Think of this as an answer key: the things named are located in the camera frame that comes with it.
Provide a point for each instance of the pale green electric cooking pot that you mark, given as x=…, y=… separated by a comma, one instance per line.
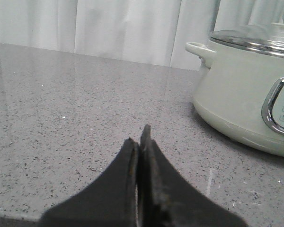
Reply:
x=241, y=94

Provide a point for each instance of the glass pot lid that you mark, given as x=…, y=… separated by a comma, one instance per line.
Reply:
x=263, y=39

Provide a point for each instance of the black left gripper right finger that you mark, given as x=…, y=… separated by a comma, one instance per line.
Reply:
x=166, y=199

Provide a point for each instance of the white curtain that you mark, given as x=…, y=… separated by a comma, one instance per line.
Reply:
x=144, y=31

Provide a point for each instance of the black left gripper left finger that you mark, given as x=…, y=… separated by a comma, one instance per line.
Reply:
x=109, y=201

